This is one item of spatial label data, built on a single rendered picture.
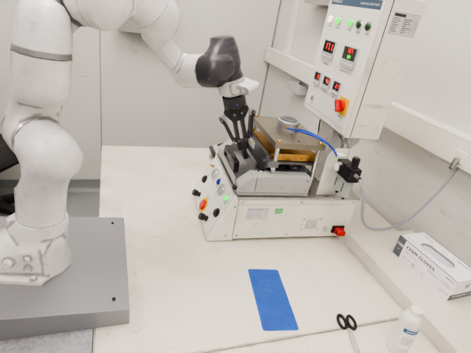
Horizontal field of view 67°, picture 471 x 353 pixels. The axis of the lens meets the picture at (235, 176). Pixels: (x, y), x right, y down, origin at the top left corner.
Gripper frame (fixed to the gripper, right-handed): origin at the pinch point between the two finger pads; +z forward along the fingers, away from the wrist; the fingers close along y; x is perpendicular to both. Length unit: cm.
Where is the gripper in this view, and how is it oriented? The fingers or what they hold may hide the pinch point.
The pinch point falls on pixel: (243, 148)
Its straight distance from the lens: 126.4
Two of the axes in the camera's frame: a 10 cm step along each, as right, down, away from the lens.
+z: 1.8, 8.4, 5.2
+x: 2.4, 4.7, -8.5
